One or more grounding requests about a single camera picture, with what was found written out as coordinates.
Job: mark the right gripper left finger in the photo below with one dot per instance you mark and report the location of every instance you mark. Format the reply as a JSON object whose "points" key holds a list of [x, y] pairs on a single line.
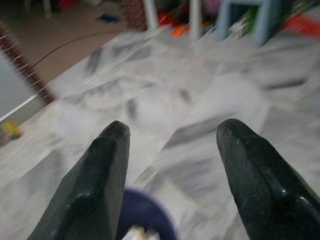
{"points": [[95, 180]]}

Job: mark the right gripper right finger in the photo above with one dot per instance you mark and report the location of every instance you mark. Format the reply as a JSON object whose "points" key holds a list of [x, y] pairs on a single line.
{"points": [[257, 180]]}

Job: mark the purple rubbish bin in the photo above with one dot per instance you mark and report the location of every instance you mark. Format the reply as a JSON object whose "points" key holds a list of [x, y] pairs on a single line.
{"points": [[150, 212]]}

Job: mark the white printed packaging trash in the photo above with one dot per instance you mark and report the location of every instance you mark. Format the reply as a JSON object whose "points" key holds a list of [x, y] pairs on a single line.
{"points": [[140, 233]]}

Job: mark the yellow toy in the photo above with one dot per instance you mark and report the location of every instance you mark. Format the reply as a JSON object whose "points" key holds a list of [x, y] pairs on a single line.
{"points": [[11, 130]]}

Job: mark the light blue plastic stool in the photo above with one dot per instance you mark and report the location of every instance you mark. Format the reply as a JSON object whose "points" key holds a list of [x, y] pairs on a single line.
{"points": [[265, 22]]}

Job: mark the red orange plastic item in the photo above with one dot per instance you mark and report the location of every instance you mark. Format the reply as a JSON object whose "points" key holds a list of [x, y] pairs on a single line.
{"points": [[302, 25]]}

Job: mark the dark blue cloth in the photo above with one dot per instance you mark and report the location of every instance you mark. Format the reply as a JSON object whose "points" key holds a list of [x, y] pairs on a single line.
{"points": [[106, 18]]}

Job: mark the orange toy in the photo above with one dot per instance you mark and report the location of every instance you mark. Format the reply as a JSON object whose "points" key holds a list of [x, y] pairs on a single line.
{"points": [[180, 31]]}

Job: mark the brown wicker basket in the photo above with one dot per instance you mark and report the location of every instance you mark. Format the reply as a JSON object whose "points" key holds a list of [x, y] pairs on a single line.
{"points": [[135, 15]]}

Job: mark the white furniture leg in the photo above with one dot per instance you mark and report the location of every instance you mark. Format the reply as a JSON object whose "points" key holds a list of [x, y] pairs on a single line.
{"points": [[151, 15], [195, 20]]}

